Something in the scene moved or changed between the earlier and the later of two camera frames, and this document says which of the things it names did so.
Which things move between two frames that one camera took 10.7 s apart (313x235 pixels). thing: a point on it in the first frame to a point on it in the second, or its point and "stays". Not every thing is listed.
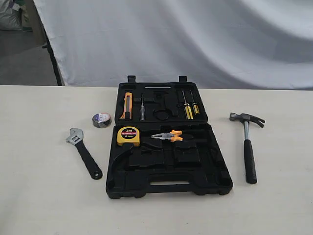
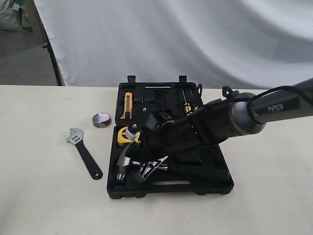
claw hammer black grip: [251, 173] to [197, 172]
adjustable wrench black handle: [90, 161] stays
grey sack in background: [10, 19] stays
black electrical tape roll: [101, 120] stays
